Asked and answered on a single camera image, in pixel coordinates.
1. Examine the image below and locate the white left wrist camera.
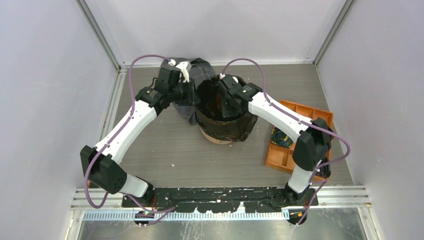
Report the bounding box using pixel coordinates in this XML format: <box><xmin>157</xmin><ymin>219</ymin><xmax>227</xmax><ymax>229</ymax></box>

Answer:
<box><xmin>168</xmin><ymin>59</ymin><xmax>192</xmax><ymax>83</ymax></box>

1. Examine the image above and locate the orange plastic trash bin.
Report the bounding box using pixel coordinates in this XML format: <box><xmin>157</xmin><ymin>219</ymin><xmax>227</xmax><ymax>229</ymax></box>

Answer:
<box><xmin>200</xmin><ymin>127</ymin><xmax>234</xmax><ymax>146</ymax></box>

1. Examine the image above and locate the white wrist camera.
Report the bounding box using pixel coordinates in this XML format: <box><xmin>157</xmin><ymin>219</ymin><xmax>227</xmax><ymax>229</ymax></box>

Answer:
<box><xmin>219</xmin><ymin>73</ymin><xmax>239</xmax><ymax>84</ymax></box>
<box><xmin>168</xmin><ymin>59</ymin><xmax>192</xmax><ymax>83</ymax></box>

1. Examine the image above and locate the black orange rolled item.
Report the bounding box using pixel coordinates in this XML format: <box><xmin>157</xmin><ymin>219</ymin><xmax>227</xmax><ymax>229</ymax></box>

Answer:
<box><xmin>315</xmin><ymin>156</ymin><xmax>332</xmax><ymax>179</ymax></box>

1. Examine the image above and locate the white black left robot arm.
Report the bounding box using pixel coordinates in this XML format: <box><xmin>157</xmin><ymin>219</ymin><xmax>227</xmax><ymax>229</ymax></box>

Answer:
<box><xmin>80</xmin><ymin>62</ymin><xmax>199</xmax><ymax>207</ymax></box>

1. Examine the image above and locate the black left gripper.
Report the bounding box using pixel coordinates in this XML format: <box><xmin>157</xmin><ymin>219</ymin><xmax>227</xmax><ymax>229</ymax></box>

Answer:
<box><xmin>169</xmin><ymin>78</ymin><xmax>201</xmax><ymax>107</ymax></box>

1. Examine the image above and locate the dark blue patterned rolled item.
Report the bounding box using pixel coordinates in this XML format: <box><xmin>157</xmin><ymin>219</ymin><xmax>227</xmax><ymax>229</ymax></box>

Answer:
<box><xmin>270</xmin><ymin>127</ymin><xmax>294</xmax><ymax>149</ymax></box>

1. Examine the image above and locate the orange compartment tray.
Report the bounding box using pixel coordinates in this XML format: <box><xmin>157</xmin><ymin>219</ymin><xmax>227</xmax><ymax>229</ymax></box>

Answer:
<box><xmin>264</xmin><ymin>99</ymin><xmax>334</xmax><ymax>174</ymax></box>

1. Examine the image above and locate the aluminium rail frame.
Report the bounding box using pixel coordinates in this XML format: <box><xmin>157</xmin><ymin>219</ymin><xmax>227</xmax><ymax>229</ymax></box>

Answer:
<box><xmin>69</xmin><ymin>62</ymin><xmax>380</xmax><ymax>240</ymax></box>

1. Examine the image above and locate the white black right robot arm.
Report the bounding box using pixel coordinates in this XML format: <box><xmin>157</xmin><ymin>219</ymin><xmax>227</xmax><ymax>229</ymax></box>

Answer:
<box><xmin>215</xmin><ymin>74</ymin><xmax>333</xmax><ymax>205</ymax></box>

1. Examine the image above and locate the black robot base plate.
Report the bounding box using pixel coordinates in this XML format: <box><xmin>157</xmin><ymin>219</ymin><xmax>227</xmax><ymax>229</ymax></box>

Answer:
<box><xmin>145</xmin><ymin>186</ymin><xmax>320</xmax><ymax>215</ymax></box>

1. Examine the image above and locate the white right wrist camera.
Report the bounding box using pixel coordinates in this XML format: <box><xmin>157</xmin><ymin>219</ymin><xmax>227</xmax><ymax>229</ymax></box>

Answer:
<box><xmin>219</xmin><ymin>73</ymin><xmax>239</xmax><ymax>84</ymax></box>

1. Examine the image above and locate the black plastic trash bag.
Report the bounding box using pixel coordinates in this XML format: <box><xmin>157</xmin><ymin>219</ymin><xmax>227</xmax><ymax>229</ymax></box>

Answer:
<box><xmin>194</xmin><ymin>74</ymin><xmax>258</xmax><ymax>145</ymax></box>

